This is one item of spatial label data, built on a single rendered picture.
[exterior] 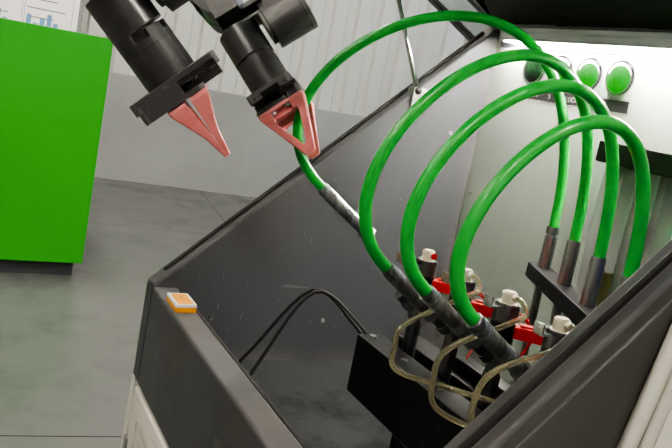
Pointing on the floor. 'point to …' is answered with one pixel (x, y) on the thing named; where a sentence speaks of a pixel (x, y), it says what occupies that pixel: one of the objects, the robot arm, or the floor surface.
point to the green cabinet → (48, 143)
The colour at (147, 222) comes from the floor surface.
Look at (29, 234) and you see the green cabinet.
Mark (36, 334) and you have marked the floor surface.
